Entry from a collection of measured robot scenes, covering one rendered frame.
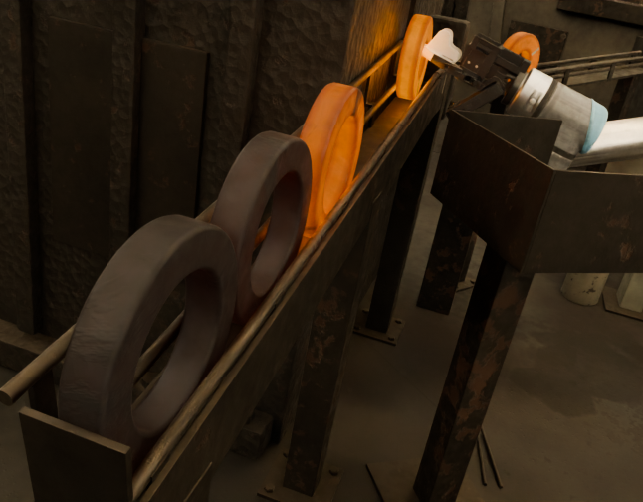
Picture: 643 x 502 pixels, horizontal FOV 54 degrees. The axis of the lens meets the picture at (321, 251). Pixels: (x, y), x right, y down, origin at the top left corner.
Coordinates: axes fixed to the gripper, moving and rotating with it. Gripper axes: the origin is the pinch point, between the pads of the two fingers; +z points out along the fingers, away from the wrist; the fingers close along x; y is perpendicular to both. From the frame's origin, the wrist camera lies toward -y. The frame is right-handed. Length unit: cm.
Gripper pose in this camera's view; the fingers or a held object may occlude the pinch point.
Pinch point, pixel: (417, 47)
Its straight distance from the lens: 128.0
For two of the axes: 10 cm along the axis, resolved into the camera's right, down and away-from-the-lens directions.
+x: -3.1, 3.8, -8.7
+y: 4.1, -7.8, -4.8
